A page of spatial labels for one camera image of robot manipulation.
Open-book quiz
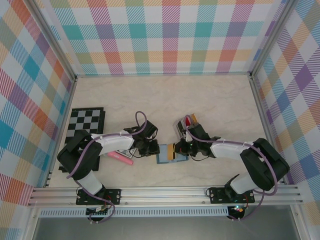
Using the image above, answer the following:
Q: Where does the blue leather card holder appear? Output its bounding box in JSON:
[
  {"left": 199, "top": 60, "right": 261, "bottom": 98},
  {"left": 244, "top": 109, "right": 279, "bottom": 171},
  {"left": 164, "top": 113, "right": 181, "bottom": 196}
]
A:
[{"left": 156, "top": 144, "right": 188, "bottom": 165}]

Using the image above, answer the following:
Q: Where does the blue playing card box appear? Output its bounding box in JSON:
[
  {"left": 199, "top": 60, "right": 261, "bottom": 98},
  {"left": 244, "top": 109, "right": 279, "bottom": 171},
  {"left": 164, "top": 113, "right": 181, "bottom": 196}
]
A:
[{"left": 115, "top": 148, "right": 138, "bottom": 159}]

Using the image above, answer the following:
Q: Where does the pink tube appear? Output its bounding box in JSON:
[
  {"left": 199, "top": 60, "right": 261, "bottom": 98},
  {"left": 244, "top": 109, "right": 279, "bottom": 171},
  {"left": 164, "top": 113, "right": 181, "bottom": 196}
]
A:
[{"left": 107, "top": 150, "right": 135, "bottom": 166}]

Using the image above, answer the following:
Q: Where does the black and grey chessboard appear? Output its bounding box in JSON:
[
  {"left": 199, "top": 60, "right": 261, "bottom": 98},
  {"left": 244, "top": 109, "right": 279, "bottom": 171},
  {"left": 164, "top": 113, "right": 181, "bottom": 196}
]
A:
[{"left": 58, "top": 107, "right": 107, "bottom": 174}]

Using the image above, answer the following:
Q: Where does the black controller with lights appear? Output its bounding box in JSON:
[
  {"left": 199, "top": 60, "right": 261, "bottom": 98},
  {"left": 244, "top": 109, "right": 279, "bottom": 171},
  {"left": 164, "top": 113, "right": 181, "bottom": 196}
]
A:
[{"left": 227, "top": 204, "right": 248, "bottom": 220}]

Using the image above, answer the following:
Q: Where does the small circuit board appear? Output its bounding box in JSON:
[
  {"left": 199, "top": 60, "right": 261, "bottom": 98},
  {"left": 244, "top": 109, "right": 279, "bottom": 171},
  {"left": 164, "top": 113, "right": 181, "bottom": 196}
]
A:
[{"left": 86, "top": 206, "right": 111, "bottom": 217}]

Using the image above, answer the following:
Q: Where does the aluminium frame rail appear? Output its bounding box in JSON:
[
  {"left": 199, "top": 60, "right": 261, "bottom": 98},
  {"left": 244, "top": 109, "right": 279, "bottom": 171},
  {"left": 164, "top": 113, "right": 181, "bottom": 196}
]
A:
[{"left": 27, "top": 184, "right": 305, "bottom": 207}]

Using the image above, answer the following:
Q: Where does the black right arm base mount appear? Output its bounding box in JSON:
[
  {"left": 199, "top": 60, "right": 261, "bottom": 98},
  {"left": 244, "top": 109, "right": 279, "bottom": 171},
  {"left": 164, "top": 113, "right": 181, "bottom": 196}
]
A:
[{"left": 208, "top": 186, "right": 256, "bottom": 205}]

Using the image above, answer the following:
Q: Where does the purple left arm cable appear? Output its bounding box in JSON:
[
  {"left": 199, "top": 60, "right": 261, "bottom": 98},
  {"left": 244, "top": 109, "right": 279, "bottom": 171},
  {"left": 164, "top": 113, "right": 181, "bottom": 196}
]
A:
[{"left": 66, "top": 111, "right": 148, "bottom": 224}]

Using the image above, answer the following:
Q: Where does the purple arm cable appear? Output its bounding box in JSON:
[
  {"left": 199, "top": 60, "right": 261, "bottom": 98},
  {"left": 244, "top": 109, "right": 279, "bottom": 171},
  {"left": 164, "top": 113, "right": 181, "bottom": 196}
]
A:
[
  {"left": 66, "top": 111, "right": 148, "bottom": 224},
  {"left": 183, "top": 114, "right": 279, "bottom": 222}
]

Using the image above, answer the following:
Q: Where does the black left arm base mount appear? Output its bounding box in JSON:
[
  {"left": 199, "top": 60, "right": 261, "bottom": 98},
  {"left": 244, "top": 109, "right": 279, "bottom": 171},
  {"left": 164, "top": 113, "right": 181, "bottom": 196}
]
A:
[{"left": 75, "top": 187, "right": 122, "bottom": 206}]

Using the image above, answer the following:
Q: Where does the white slotted cable duct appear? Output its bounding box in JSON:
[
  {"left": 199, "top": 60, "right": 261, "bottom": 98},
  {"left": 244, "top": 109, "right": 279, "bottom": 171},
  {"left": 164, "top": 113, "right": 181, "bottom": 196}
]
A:
[{"left": 39, "top": 208, "right": 230, "bottom": 218}]

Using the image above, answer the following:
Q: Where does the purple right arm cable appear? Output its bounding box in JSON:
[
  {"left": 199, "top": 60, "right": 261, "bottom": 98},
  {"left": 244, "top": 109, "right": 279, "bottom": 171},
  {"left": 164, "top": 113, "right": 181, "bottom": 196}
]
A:
[{"left": 183, "top": 114, "right": 279, "bottom": 222}]

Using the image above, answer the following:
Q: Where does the aluminium frame post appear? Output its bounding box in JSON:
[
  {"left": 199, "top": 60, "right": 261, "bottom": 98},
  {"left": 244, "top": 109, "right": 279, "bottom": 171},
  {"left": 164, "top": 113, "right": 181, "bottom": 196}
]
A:
[
  {"left": 249, "top": 0, "right": 299, "bottom": 79},
  {"left": 24, "top": 0, "right": 78, "bottom": 82}
]

